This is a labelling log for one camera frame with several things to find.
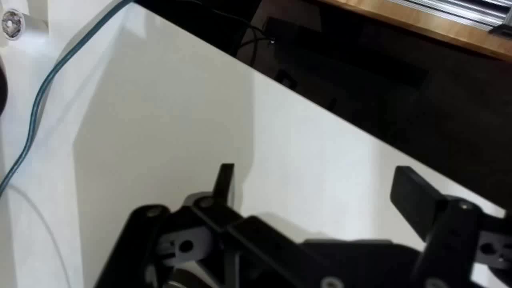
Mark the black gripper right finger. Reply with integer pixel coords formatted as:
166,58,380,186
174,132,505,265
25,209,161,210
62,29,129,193
390,165,512,288

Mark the blue cable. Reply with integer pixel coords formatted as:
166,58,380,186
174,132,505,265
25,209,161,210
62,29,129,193
0,0,134,199

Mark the aluminium frame rail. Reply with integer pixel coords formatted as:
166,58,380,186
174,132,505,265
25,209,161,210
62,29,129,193
387,0,512,33

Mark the thin white cable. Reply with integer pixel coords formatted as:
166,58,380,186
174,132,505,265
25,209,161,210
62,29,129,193
4,183,73,288

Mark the silver bolt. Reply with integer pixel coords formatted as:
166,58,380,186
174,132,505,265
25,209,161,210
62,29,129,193
1,9,25,41

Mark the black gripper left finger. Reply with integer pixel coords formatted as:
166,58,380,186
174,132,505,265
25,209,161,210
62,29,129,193
94,162,342,288

